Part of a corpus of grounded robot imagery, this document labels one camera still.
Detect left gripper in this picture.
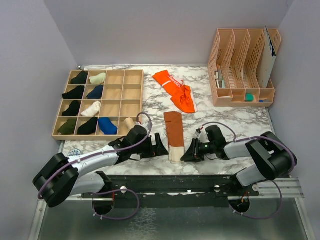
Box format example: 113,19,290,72
131,133,169,159

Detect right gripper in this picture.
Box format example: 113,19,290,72
181,138,216,163

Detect rust brown underwear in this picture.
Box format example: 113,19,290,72
164,111,185,164

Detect bright orange underwear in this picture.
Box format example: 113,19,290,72
152,70,198,114

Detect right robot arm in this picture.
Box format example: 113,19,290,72
180,125,298,196

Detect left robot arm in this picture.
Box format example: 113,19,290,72
32,125,169,208

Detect beige rolled underwear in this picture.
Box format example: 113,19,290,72
124,117,136,131

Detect blue rolled underwear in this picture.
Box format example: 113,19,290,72
98,117,118,135

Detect black rolled underwear bottom row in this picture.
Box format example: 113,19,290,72
77,117,98,135

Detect white rolled underwear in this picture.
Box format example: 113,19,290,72
80,101,101,117

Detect navy rolled underwear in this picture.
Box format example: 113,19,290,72
86,85,104,99

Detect light green rolled underwear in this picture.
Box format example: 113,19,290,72
89,72,106,85

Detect dark green rolled underwear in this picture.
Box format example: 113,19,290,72
57,119,77,135

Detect black rolled underwear third row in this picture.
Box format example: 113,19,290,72
60,100,81,117

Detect black rolled underwear second row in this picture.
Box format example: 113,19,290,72
62,85,85,100

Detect black rolled underwear top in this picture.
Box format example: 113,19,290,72
70,71,88,85

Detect wooden compartment organizer tray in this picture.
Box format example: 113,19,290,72
52,69,144,141

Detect green object in rack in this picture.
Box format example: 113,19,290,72
245,93,255,103

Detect blue white round tin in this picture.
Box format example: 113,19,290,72
67,148,82,157

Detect pink plastic file rack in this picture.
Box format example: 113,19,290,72
207,28,282,107

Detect white board in rack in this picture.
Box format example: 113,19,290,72
256,26,277,88

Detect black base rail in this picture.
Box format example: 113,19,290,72
91,175,253,209

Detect aluminium extrusion rail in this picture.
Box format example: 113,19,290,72
67,178,304,201

